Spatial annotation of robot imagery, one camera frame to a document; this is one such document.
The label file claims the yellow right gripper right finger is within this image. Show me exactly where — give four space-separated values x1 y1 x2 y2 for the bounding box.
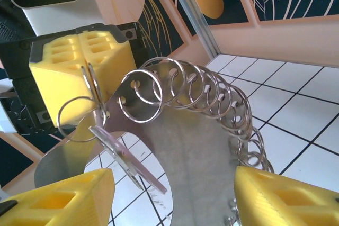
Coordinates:
234 165 339 226

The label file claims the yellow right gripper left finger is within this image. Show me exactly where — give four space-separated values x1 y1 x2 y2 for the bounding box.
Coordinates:
0 168 116 226

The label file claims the key with purple tag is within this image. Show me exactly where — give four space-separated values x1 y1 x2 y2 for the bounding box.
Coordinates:
58 96 169 194

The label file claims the metal band with key rings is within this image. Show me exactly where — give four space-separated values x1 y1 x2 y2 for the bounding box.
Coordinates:
34 56 275 226

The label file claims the aluminium corner post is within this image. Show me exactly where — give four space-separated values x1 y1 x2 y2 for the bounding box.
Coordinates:
164 0 220 58

